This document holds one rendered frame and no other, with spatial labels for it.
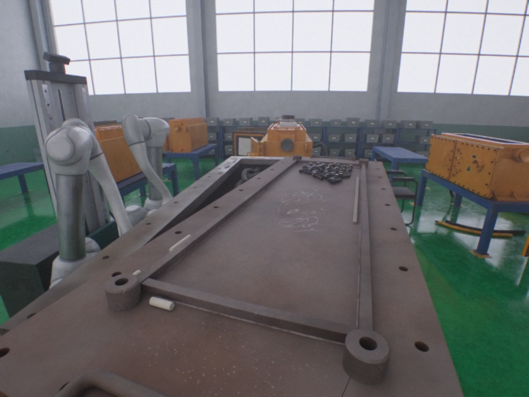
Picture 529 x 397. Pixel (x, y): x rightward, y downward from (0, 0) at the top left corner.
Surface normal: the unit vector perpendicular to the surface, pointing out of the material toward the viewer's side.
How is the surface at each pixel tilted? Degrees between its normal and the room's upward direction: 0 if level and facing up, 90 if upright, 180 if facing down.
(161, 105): 90
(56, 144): 84
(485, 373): 0
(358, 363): 90
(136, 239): 0
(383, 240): 0
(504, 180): 90
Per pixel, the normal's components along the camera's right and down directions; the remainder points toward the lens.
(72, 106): 0.99, 0.04
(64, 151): 0.32, 0.18
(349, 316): 0.00, -0.95
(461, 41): -0.09, 0.31
